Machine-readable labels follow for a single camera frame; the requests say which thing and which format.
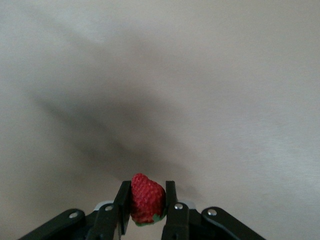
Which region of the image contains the red strawberry green calyx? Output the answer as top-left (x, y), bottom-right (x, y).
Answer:
top-left (129, 172), bottom-right (168, 228)

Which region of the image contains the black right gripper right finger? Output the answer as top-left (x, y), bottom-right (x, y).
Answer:
top-left (161, 180), bottom-right (267, 240)

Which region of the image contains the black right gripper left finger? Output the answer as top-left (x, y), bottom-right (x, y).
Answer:
top-left (17, 180), bottom-right (132, 240)

